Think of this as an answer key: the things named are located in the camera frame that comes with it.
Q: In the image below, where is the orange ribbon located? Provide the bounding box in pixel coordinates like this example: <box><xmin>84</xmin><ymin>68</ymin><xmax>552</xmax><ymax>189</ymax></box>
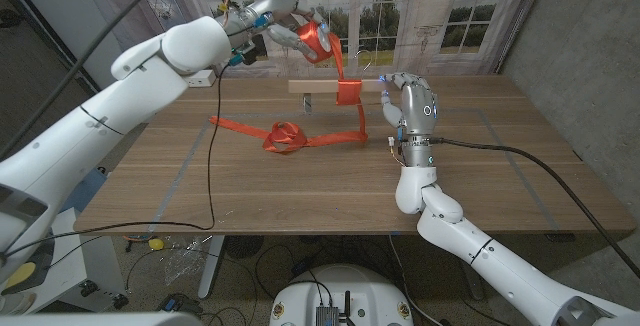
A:
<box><xmin>209</xmin><ymin>20</ymin><xmax>370</xmax><ymax>155</ymax></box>

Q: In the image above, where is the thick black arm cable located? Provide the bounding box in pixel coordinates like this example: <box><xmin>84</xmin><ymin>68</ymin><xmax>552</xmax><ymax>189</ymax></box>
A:
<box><xmin>429</xmin><ymin>137</ymin><xmax>640</xmax><ymax>280</ymax></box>
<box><xmin>0</xmin><ymin>0</ymin><xmax>231</xmax><ymax>160</ymax></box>

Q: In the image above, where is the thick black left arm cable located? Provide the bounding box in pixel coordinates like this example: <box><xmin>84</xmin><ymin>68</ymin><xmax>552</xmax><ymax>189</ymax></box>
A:
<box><xmin>0</xmin><ymin>0</ymin><xmax>231</xmax><ymax>160</ymax></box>

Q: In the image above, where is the blue plastic bin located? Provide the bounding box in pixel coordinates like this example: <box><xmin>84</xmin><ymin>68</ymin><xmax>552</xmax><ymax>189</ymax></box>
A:
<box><xmin>64</xmin><ymin>168</ymin><xmax>109</xmax><ymax>213</ymax></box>

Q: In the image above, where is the black yellow foot pedal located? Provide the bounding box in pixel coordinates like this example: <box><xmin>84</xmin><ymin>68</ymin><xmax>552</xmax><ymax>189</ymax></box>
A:
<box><xmin>0</xmin><ymin>238</ymin><xmax>55</xmax><ymax>298</ymax></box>

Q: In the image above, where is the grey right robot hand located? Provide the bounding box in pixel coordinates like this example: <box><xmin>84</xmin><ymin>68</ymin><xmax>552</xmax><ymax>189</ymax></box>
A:
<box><xmin>379</xmin><ymin>71</ymin><xmax>439</xmax><ymax>142</ymax></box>

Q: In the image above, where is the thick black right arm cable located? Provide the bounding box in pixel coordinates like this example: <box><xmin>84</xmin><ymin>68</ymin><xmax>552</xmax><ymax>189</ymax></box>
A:
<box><xmin>429</xmin><ymin>137</ymin><xmax>640</xmax><ymax>280</ymax></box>

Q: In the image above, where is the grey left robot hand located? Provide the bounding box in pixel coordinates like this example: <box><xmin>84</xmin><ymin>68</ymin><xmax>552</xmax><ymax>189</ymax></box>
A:
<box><xmin>219</xmin><ymin>0</ymin><xmax>331</xmax><ymax>65</ymax></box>

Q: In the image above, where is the white power strip box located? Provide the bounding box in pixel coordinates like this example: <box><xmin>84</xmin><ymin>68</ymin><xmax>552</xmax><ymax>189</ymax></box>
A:
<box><xmin>184</xmin><ymin>69</ymin><xmax>217</xmax><ymax>89</ymax></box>

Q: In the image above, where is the white robot chest shell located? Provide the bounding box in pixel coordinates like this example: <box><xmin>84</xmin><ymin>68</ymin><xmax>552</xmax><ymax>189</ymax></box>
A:
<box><xmin>0</xmin><ymin>311</ymin><xmax>201</xmax><ymax>326</ymax></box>

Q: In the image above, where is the white side cabinet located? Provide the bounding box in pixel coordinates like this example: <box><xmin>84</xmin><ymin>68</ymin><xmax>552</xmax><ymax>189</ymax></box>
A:
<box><xmin>0</xmin><ymin>208</ymin><xmax>126</xmax><ymax>315</ymax></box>

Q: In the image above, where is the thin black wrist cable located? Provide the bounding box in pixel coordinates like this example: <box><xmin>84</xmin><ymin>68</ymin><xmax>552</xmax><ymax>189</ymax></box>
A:
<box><xmin>0</xmin><ymin>63</ymin><xmax>232</xmax><ymax>260</ymax></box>

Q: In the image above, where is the clear plastic bag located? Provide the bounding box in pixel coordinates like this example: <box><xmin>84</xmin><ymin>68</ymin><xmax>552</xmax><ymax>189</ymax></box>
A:
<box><xmin>164</xmin><ymin>238</ymin><xmax>214</xmax><ymax>287</ymax></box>

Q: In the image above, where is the metal table leg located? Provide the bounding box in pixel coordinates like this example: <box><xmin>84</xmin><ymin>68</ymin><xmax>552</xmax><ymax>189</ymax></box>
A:
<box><xmin>198</xmin><ymin>235</ymin><xmax>226</xmax><ymax>300</ymax></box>

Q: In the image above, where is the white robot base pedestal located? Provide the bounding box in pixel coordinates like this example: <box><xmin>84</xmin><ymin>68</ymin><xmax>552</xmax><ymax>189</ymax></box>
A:
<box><xmin>269</xmin><ymin>264</ymin><xmax>415</xmax><ymax>326</ymax></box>

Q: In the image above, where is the printed window backdrop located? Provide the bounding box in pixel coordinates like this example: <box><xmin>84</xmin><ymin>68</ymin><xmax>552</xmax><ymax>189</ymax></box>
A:
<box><xmin>74</xmin><ymin>0</ymin><xmax>554</xmax><ymax>78</ymax></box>

